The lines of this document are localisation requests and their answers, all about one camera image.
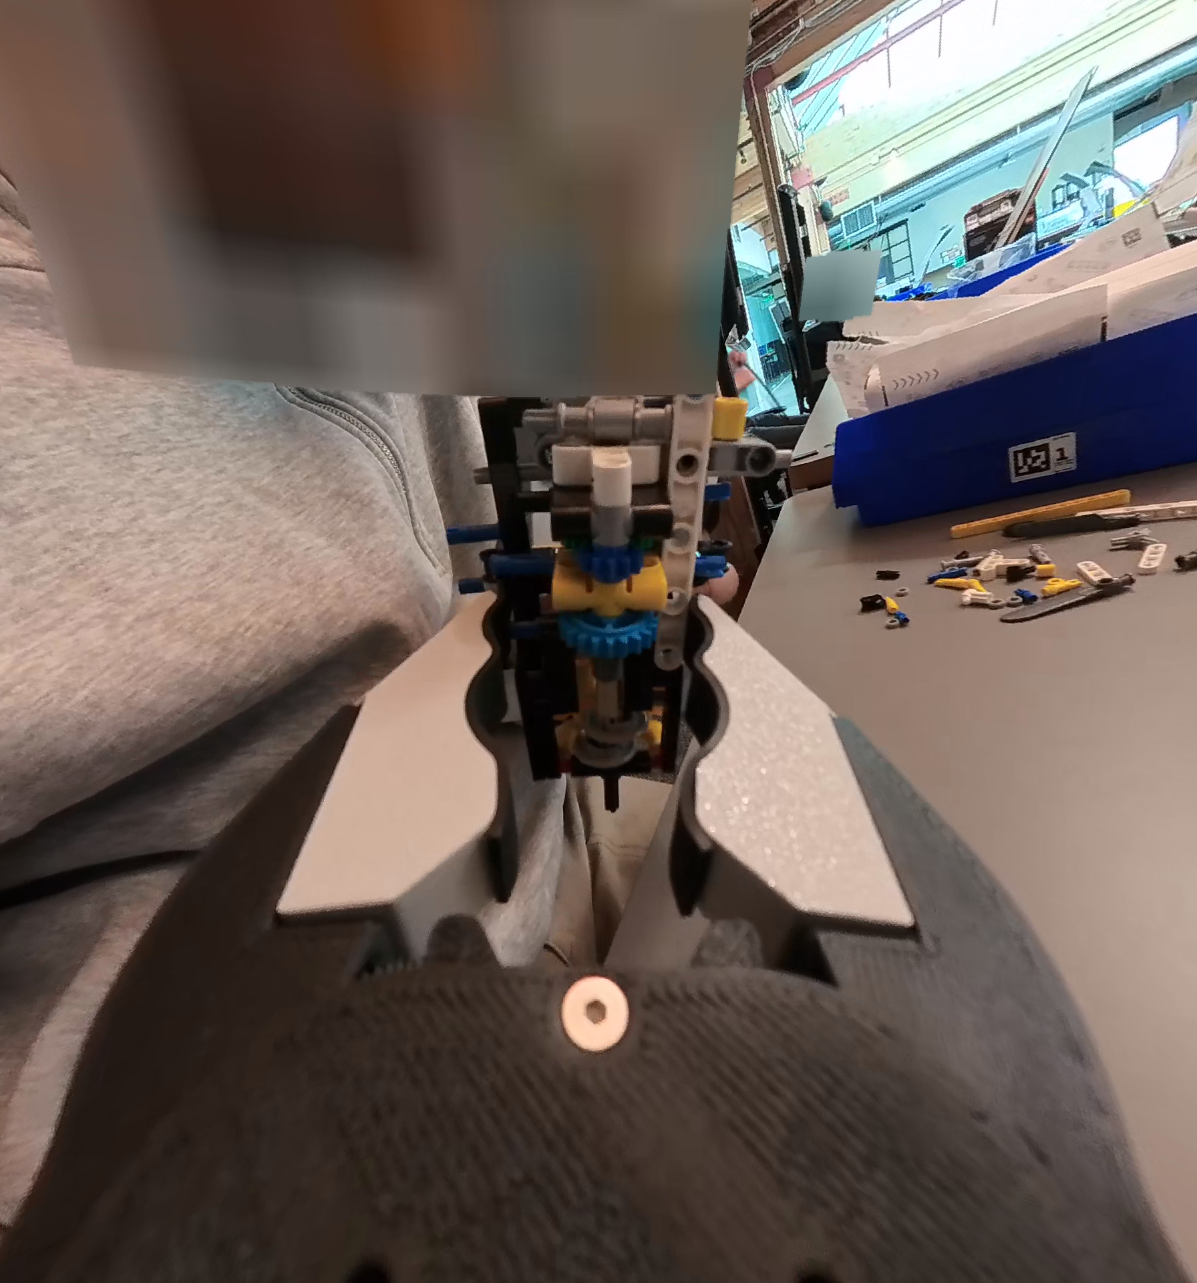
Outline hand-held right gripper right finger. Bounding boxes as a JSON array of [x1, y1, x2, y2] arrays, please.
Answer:
[[608, 599, 918, 972]]

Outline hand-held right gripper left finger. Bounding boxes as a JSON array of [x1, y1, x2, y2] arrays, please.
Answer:
[[276, 602, 521, 929]]

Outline black yellow lego model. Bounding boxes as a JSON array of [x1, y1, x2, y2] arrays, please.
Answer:
[[448, 394, 794, 813]]

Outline pile of loose lego pieces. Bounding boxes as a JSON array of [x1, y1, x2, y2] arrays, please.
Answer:
[[859, 490, 1197, 631]]

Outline person's beige trousers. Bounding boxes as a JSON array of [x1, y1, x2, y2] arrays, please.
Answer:
[[543, 777, 665, 972]]

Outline blue storage bin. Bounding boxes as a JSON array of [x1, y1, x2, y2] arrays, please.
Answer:
[[832, 296, 1197, 527], [960, 243, 1070, 297]]

